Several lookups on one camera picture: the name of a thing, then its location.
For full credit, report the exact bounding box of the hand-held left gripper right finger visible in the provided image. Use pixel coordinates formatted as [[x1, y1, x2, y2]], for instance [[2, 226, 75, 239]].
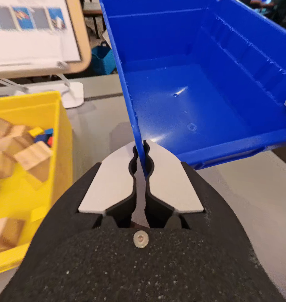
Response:
[[143, 140, 205, 216]]

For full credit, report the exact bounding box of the pile of wooden cubes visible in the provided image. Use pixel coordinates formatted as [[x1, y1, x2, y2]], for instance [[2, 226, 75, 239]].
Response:
[[0, 114, 54, 254]]

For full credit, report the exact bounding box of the yellow plastic bin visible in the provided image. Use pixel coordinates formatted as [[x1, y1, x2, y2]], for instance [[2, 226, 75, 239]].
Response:
[[0, 91, 74, 276]]

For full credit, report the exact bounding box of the blue plastic bin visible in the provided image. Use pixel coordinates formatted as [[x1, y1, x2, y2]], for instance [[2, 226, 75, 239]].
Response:
[[99, 0, 286, 181]]

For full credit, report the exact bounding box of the wooden sign board on stand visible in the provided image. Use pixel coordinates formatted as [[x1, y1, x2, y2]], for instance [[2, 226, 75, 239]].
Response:
[[0, 0, 92, 109]]

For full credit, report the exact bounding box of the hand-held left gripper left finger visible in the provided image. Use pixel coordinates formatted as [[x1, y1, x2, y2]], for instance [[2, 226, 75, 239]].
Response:
[[78, 141, 137, 215]]

